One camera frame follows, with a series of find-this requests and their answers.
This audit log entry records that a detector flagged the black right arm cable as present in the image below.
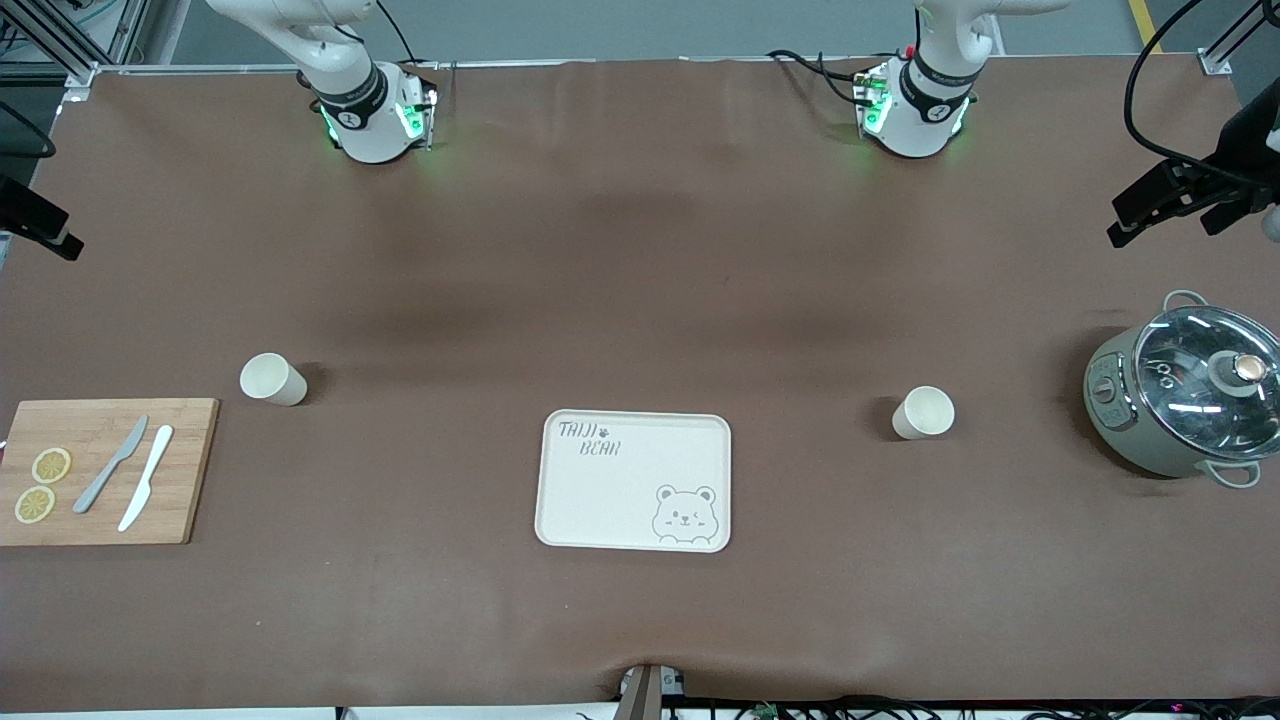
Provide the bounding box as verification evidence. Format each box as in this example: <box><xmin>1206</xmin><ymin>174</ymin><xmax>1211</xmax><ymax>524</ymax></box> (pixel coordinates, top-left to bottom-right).
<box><xmin>0</xmin><ymin>98</ymin><xmax>57</xmax><ymax>161</ymax></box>

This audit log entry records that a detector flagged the green electric cooking pot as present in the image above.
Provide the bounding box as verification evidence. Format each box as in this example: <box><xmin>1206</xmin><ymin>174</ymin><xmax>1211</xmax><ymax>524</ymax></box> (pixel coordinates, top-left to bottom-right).
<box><xmin>1083</xmin><ymin>290</ymin><xmax>1280</xmax><ymax>489</ymax></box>

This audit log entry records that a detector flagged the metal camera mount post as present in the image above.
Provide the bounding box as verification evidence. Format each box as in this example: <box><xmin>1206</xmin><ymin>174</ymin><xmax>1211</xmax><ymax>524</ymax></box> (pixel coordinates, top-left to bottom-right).
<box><xmin>618</xmin><ymin>662</ymin><xmax>689</xmax><ymax>720</ymax></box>

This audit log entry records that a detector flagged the cream bear print tray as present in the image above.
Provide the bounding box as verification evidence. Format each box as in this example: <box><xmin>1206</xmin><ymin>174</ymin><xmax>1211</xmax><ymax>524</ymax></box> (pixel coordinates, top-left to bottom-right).
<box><xmin>534</xmin><ymin>408</ymin><xmax>733</xmax><ymax>554</ymax></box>

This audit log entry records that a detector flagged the bamboo cutting board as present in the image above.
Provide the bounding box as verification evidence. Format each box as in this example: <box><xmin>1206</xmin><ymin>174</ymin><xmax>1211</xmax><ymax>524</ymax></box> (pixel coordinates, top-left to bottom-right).
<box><xmin>0</xmin><ymin>398</ymin><xmax>221</xmax><ymax>547</ymax></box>

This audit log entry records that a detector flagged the brown table cover sheet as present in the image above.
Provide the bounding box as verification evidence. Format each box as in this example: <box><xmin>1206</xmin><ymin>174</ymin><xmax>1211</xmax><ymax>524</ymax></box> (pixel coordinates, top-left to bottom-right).
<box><xmin>0</xmin><ymin>55</ymin><xmax>1280</xmax><ymax>713</ymax></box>

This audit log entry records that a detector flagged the metal connector plate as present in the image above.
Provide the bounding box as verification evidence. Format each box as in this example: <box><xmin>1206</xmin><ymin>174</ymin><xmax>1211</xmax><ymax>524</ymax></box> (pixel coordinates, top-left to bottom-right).
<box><xmin>425</xmin><ymin>60</ymin><xmax>459</xmax><ymax>153</ymax></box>

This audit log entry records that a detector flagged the white IKEA cup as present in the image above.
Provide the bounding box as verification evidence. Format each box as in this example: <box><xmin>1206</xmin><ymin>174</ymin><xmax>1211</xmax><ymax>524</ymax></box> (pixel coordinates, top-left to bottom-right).
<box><xmin>891</xmin><ymin>385</ymin><xmax>956</xmax><ymax>441</ymax></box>
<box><xmin>239</xmin><ymin>352</ymin><xmax>309</xmax><ymax>407</ymax></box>

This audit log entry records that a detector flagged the black right base cable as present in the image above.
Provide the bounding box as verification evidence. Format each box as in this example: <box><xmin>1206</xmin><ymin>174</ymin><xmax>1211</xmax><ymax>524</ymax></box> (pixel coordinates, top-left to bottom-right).
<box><xmin>375</xmin><ymin>0</ymin><xmax>419</xmax><ymax>69</ymax></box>

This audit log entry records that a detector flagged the glass pot lid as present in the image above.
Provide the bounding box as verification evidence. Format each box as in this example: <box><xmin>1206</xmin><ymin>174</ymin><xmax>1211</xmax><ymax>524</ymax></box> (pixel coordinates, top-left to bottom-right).
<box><xmin>1133</xmin><ymin>305</ymin><xmax>1280</xmax><ymax>463</ymax></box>

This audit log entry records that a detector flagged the white plastic knife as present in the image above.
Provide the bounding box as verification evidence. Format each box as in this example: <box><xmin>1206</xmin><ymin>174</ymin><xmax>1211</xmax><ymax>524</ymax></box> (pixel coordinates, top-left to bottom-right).
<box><xmin>117</xmin><ymin>424</ymin><xmax>175</xmax><ymax>533</ymax></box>

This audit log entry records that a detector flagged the grey plastic knife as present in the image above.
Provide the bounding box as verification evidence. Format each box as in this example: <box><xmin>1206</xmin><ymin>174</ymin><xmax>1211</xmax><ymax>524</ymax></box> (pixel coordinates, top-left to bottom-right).
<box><xmin>72</xmin><ymin>414</ymin><xmax>150</xmax><ymax>515</ymax></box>

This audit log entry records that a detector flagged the aluminium frame beam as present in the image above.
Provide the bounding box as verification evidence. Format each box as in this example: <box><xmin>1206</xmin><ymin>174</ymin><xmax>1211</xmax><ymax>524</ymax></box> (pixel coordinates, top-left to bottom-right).
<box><xmin>0</xmin><ymin>0</ymin><xmax>151</xmax><ymax>91</ymax></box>
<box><xmin>1198</xmin><ymin>0</ymin><xmax>1280</xmax><ymax>77</ymax></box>

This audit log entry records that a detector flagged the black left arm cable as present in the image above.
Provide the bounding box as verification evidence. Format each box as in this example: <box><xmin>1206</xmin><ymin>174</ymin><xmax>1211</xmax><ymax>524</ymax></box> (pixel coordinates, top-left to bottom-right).
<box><xmin>1123</xmin><ymin>0</ymin><xmax>1280</xmax><ymax>189</ymax></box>

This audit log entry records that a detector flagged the black left base cable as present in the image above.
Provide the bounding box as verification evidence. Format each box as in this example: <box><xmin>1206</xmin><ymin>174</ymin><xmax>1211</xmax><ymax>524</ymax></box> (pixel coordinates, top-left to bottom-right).
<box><xmin>766</xmin><ymin>48</ymin><xmax>901</xmax><ymax>106</ymax></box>

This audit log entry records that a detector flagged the black base cable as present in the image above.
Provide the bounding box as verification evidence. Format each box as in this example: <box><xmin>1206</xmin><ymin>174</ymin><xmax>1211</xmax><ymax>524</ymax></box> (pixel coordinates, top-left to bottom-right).
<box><xmin>375</xmin><ymin>0</ymin><xmax>419</xmax><ymax>69</ymax></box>
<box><xmin>766</xmin><ymin>48</ymin><xmax>901</xmax><ymax>106</ymax></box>

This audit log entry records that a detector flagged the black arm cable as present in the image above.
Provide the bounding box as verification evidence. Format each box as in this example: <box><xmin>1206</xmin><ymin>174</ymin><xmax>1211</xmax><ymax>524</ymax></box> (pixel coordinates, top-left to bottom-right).
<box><xmin>0</xmin><ymin>98</ymin><xmax>57</xmax><ymax>161</ymax></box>
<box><xmin>1123</xmin><ymin>0</ymin><xmax>1280</xmax><ymax>189</ymax></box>

